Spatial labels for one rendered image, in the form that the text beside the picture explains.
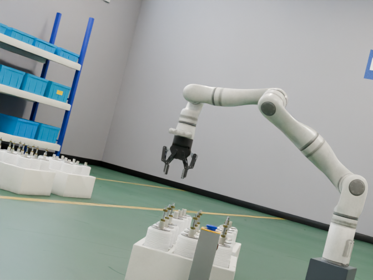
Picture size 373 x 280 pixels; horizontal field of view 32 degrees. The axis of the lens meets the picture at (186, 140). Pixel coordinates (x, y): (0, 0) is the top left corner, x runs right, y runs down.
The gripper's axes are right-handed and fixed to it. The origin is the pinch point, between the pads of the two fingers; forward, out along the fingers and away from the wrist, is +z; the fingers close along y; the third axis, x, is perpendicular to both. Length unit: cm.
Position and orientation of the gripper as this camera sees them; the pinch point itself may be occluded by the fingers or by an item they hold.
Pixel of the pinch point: (174, 173)
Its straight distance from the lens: 249.3
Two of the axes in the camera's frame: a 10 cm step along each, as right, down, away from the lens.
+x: -2.4, -0.8, -9.7
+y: -9.4, -2.3, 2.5
